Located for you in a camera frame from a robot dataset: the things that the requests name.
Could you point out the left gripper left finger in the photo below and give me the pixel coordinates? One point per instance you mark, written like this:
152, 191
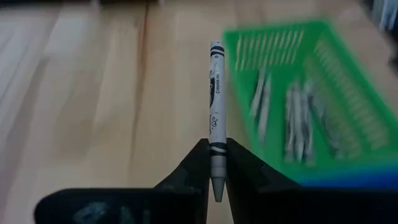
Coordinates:
124, 207

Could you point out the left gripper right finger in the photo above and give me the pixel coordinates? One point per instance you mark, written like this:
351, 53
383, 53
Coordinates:
311, 207

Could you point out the white crayon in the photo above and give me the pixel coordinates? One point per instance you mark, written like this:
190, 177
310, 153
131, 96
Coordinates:
291, 124
305, 127
257, 98
328, 124
265, 109

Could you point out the green plastic basket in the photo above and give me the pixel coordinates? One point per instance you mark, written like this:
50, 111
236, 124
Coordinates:
280, 49

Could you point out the blue plastic basket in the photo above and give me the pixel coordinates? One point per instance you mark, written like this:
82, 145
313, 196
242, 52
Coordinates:
348, 180

